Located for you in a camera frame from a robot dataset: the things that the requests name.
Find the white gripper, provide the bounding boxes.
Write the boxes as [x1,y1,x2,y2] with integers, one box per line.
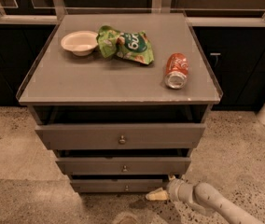
[146,175,194,203]

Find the grey bottom drawer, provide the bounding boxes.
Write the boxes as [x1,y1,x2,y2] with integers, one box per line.
[70,179,168,193]

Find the grey drawer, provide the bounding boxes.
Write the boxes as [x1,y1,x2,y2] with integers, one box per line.
[70,179,168,193]
[56,157,191,175]
[35,123,205,150]

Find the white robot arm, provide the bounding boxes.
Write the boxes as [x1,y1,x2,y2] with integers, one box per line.
[146,175,264,224]

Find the grey top drawer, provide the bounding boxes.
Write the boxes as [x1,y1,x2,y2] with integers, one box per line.
[35,123,205,150]

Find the grey middle drawer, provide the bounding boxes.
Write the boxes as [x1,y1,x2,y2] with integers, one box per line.
[56,157,191,175]

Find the grey drawer cabinet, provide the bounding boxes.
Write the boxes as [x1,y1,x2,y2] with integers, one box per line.
[17,13,222,182]

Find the orange soda can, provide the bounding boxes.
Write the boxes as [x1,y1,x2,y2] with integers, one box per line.
[165,53,188,90]

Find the green chip bag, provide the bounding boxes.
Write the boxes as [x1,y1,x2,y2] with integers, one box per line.
[96,25,154,65]

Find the dark background cabinets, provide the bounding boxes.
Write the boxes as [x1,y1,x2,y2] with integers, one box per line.
[0,25,265,111]

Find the white paper bowl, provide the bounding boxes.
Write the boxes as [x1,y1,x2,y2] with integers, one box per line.
[61,31,98,56]

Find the metal railing frame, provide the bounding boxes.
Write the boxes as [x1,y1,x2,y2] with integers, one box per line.
[0,0,265,28]

